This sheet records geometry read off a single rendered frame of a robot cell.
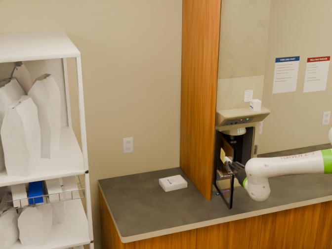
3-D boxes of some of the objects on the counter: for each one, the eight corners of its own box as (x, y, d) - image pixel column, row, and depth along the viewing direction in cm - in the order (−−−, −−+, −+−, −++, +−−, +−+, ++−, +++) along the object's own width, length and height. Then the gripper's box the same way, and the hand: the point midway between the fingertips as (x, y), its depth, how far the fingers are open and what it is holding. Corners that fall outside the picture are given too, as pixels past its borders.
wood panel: (179, 166, 322) (183, -34, 270) (183, 166, 323) (187, -35, 271) (206, 200, 279) (217, -32, 227) (211, 199, 280) (222, -32, 228)
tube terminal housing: (197, 174, 312) (200, 69, 283) (237, 167, 321) (244, 65, 293) (211, 191, 290) (217, 79, 261) (254, 183, 300) (264, 74, 271)
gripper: (256, 169, 232) (235, 151, 253) (234, 173, 228) (215, 154, 249) (255, 181, 234) (234, 162, 255) (233, 185, 230) (214, 166, 251)
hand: (228, 161), depth 249 cm, fingers closed
